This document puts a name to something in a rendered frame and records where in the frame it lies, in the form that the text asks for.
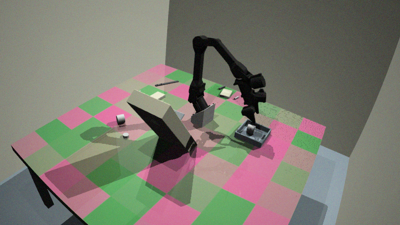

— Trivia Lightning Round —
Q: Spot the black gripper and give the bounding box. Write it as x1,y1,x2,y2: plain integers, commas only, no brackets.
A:
241,89,259,123

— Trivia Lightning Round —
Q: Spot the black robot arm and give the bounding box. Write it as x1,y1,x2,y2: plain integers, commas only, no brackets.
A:
188,35,266,113

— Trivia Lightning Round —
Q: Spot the cream flat rectangular block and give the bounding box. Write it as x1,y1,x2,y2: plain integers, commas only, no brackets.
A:
220,88,232,98
151,92,165,100

